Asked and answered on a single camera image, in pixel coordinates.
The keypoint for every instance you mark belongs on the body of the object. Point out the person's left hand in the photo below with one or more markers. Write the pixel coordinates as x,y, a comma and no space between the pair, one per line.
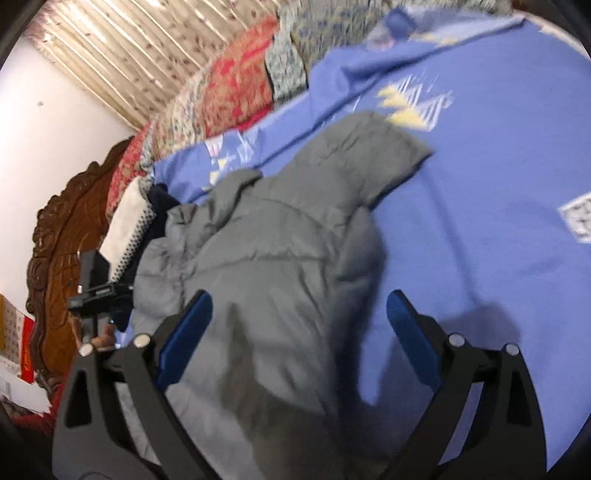
106,339

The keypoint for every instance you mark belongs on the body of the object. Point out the carved wooden headboard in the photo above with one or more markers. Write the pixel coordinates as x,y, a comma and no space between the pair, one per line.
71,223

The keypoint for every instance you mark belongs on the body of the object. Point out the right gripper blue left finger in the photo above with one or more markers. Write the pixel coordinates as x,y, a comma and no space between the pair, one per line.
91,438

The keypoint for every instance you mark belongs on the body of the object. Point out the white and navy knit sweater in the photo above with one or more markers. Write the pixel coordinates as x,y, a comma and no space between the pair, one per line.
139,218

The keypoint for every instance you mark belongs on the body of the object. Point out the beige floral curtain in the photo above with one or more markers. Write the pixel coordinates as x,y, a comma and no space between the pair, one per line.
134,55

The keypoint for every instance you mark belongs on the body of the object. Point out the blue patterned bed sheet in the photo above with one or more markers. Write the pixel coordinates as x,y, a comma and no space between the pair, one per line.
491,236

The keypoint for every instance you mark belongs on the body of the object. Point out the red floral patchwork quilt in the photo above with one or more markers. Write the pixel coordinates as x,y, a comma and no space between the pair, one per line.
259,70

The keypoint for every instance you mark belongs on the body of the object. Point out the grey puffer jacket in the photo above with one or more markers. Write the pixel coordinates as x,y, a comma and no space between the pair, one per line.
291,261

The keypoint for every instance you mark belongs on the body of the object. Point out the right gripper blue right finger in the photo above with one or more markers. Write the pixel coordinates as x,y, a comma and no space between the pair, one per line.
506,439

